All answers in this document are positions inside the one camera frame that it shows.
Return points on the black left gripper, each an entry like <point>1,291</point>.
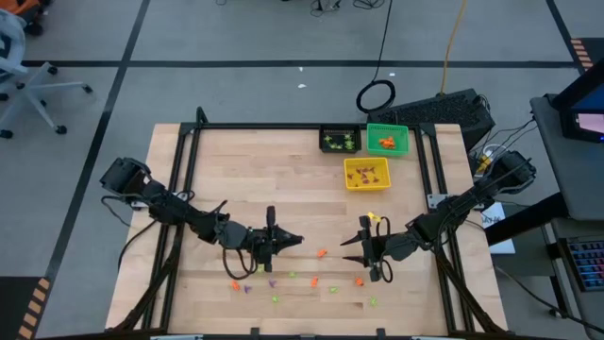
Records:
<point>250,238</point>

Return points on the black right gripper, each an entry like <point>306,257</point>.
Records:
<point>387,245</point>

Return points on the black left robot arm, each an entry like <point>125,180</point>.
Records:
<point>165,208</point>

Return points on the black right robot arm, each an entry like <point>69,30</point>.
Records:
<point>472,198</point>

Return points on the yellow plastic basket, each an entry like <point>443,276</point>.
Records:
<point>384,165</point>

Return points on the green plastic basket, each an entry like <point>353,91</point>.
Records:
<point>375,134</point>

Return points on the black plastic basket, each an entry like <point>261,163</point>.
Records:
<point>340,127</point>

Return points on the white paper sheet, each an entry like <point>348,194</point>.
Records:
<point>502,243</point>

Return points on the yellow power plug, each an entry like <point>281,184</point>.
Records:
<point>483,163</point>

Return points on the black computer tower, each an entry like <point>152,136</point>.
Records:
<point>434,111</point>

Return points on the black desk support beam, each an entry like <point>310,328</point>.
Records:
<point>528,217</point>

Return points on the grey side desk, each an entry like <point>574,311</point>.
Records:
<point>566,184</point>

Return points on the backlit keyboard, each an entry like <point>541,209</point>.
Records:
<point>587,264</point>

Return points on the grey keyboard desk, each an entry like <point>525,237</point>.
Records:
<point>580,311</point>

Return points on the black monitor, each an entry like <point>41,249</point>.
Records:
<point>590,120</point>

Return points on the black orange-striped floor mat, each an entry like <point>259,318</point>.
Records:
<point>14,302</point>
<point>582,59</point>

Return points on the white office chair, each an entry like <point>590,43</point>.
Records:
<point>29,89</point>

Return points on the orange chair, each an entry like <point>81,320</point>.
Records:
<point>21,5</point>

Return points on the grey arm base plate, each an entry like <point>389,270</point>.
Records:
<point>436,200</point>

